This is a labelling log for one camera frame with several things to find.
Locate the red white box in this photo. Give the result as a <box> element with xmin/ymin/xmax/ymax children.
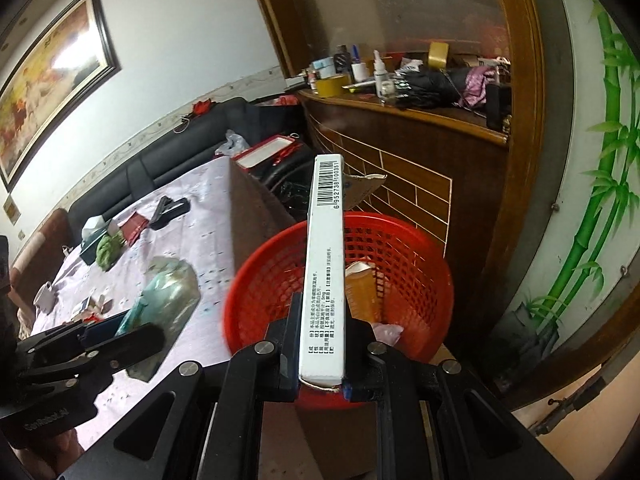
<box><xmin>234</xmin><ymin>135</ymin><xmax>296</xmax><ymax>168</ymax></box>

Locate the black device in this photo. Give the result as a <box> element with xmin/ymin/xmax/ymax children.
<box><xmin>150</xmin><ymin>196</ymin><xmax>191</xmax><ymax>231</ymax></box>

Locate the black sofa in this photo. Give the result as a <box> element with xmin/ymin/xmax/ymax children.
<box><xmin>67</xmin><ymin>97</ymin><xmax>301</xmax><ymax>241</ymax></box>

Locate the flat red packet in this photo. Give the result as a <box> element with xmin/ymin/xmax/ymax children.
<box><xmin>120</xmin><ymin>212</ymin><xmax>151</xmax><ymax>246</ymax></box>

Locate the red mesh basket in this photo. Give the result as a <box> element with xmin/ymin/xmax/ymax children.
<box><xmin>222</xmin><ymin>212</ymin><xmax>455</xmax><ymax>408</ymax></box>

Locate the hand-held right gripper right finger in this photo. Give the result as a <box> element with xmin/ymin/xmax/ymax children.
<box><xmin>342</xmin><ymin>310</ymin><xmax>571</xmax><ymax>480</ymax></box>

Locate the brown chair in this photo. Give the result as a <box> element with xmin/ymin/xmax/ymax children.
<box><xmin>12</xmin><ymin>208</ymin><xmax>71</xmax><ymax>291</ymax></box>

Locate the dark green tissue box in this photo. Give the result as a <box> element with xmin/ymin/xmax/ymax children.
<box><xmin>80</xmin><ymin>216</ymin><xmax>121</xmax><ymax>266</ymax></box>

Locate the teal tissue packet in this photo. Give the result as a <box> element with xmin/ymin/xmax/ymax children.
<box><xmin>116</xmin><ymin>257</ymin><xmax>201</xmax><ymax>381</ymax></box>

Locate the framed painting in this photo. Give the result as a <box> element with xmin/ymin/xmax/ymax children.
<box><xmin>0</xmin><ymin>0</ymin><xmax>122</xmax><ymax>193</ymax></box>

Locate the yellow tape roll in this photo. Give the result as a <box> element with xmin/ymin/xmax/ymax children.
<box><xmin>314</xmin><ymin>75</ymin><xmax>353</xmax><ymax>97</ymax></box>

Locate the cardboard piece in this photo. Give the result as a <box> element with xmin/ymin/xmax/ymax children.
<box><xmin>342</xmin><ymin>172</ymin><xmax>388</xmax><ymax>211</ymax></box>

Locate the white pen cup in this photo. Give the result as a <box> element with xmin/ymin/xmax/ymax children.
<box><xmin>351</xmin><ymin>45</ymin><xmax>369</xmax><ymax>82</ymax></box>

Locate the green cloth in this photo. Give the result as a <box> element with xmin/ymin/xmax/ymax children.
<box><xmin>96</xmin><ymin>234</ymin><xmax>123</xmax><ymax>268</ymax></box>

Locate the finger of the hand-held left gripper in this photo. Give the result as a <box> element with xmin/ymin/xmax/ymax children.
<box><xmin>95</xmin><ymin>322</ymin><xmax>167</xmax><ymax>376</ymax></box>
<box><xmin>80</xmin><ymin>310</ymin><xmax>133</xmax><ymax>351</ymax></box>

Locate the white dropper bottle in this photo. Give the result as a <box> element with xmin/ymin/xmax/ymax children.
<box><xmin>372</xmin><ymin>50</ymin><xmax>392</xmax><ymax>98</ymax></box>

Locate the long white medicine box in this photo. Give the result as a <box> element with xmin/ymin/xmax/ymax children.
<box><xmin>298</xmin><ymin>155</ymin><xmax>347</xmax><ymax>391</ymax></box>

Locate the bamboo print wall panel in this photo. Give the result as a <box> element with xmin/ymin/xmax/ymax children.
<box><xmin>500</xmin><ymin>0</ymin><xmax>640</xmax><ymax>391</ymax></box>

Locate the wooden counter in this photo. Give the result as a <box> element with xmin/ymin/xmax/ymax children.
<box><xmin>297</xmin><ymin>87</ymin><xmax>511</xmax><ymax>356</ymax></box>

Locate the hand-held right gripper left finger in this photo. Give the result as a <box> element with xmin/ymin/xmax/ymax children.
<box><xmin>55</xmin><ymin>292</ymin><xmax>303</xmax><ymax>480</ymax></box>

